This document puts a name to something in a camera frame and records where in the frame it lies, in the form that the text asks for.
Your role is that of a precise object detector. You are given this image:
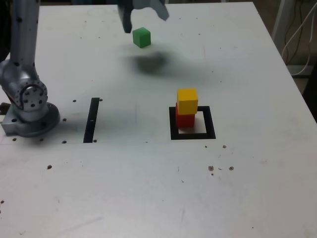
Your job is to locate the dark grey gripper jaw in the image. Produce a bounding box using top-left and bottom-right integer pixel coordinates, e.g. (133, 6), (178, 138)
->
(117, 3), (133, 34)

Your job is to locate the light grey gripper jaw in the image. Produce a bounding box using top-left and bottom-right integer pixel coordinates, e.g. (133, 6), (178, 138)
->
(132, 0), (170, 22)

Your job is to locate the green cube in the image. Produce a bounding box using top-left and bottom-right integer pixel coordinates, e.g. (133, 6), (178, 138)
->
(132, 26), (152, 49)

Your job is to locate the yellow cube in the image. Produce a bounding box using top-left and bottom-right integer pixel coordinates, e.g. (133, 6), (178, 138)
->
(176, 88), (199, 116)

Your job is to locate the red cube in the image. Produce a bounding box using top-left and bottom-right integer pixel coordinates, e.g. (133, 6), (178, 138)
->
(175, 103), (196, 129)

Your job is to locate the black tape square outline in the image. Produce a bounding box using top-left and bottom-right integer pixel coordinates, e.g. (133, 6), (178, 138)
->
(168, 106), (216, 141)

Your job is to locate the black tape strip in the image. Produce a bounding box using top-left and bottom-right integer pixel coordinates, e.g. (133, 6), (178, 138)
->
(83, 97), (100, 144)

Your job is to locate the white furniture leg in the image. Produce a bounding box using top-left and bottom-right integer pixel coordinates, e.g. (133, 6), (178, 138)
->
(271, 0), (289, 44)

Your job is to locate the white cable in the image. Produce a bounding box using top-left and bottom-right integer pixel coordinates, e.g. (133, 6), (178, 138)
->
(292, 0), (313, 75)
(281, 4), (317, 62)

